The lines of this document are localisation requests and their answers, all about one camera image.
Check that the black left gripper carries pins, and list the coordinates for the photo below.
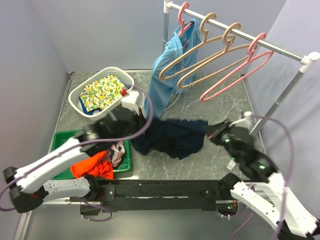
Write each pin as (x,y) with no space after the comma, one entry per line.
(142,124)

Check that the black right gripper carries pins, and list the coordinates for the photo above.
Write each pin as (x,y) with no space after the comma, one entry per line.
(211,130)

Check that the navy blue shorts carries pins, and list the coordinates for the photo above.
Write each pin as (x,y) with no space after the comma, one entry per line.
(178,138)

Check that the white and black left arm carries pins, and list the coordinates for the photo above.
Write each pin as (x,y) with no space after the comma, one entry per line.
(30,186)

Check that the pink patterned shorts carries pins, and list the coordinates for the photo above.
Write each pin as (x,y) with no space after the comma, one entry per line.
(115,153)

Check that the orange shorts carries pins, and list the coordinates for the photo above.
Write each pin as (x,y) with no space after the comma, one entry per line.
(98,166)

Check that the floral patterned cloth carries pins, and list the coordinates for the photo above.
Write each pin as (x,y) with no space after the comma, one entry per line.
(110,79)

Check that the green plastic tray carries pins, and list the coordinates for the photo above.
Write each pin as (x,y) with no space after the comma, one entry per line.
(68,153)

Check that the white clothes rack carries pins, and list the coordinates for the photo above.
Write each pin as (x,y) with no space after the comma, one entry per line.
(233,40)

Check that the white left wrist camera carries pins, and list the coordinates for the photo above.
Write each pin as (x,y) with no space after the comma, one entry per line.
(131,100)

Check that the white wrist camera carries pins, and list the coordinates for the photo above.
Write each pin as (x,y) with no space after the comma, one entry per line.
(131,100)
(245,120)

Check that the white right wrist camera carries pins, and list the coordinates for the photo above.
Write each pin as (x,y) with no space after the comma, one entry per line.
(245,120)

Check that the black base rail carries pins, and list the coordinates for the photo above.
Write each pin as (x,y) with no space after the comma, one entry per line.
(138,195)

